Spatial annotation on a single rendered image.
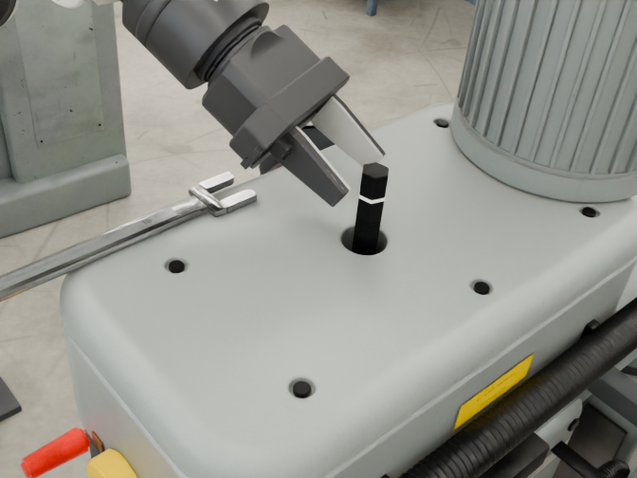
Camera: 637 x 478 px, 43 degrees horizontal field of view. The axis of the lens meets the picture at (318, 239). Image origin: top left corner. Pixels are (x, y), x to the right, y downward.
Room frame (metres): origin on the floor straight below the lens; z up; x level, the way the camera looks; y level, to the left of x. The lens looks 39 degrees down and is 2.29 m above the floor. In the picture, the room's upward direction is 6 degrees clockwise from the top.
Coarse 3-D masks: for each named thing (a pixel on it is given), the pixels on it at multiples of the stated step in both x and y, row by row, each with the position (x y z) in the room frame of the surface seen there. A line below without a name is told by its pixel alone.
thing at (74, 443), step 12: (72, 432) 0.41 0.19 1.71; (84, 432) 0.42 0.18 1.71; (48, 444) 0.40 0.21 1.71; (60, 444) 0.40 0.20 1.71; (72, 444) 0.40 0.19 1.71; (84, 444) 0.41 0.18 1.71; (36, 456) 0.39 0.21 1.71; (48, 456) 0.39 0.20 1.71; (60, 456) 0.39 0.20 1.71; (72, 456) 0.40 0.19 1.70; (24, 468) 0.38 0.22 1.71; (36, 468) 0.38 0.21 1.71; (48, 468) 0.38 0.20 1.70
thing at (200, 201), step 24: (192, 192) 0.52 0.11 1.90; (144, 216) 0.48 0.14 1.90; (168, 216) 0.49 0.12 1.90; (192, 216) 0.50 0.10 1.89; (216, 216) 0.50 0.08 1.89; (96, 240) 0.45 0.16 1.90; (120, 240) 0.45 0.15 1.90; (48, 264) 0.42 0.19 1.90; (72, 264) 0.42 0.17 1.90; (0, 288) 0.39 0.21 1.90; (24, 288) 0.40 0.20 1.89
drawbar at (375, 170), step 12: (372, 168) 0.49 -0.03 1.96; (384, 168) 0.50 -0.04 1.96; (372, 180) 0.48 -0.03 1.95; (384, 180) 0.48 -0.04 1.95; (360, 192) 0.49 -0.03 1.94; (372, 192) 0.48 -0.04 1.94; (384, 192) 0.49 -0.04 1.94; (360, 204) 0.49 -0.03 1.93; (372, 204) 0.48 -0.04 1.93; (360, 216) 0.48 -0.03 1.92; (372, 216) 0.48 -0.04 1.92; (360, 228) 0.48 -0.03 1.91; (372, 228) 0.48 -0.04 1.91; (360, 240) 0.48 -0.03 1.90; (372, 240) 0.48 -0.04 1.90; (360, 252) 0.48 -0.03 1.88; (372, 252) 0.48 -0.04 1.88
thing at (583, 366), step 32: (608, 320) 0.52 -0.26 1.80; (576, 352) 0.48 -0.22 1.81; (608, 352) 0.48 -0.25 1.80; (544, 384) 0.43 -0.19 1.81; (576, 384) 0.45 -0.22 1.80; (480, 416) 0.40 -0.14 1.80; (512, 416) 0.40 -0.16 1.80; (544, 416) 0.41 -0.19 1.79; (448, 448) 0.37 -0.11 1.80; (480, 448) 0.37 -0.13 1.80; (512, 448) 0.38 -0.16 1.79
